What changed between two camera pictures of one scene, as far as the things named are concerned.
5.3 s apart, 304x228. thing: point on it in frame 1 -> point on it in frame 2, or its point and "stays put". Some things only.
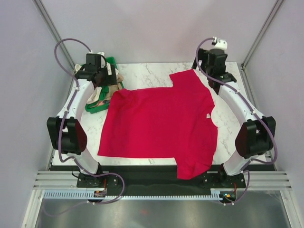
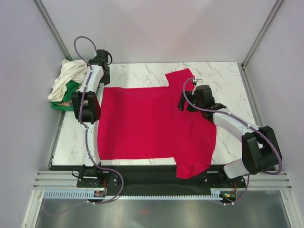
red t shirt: [173, 122] stays put
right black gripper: [203, 56] -> [181, 103]
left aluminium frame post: [39, 4] stays put
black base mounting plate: [156, 180] stays put
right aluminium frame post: [262, 33] stays put
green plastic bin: [104, 93] -> [65, 105]
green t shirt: [105, 90] -> [71, 88]
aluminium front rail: [278, 179] stays put
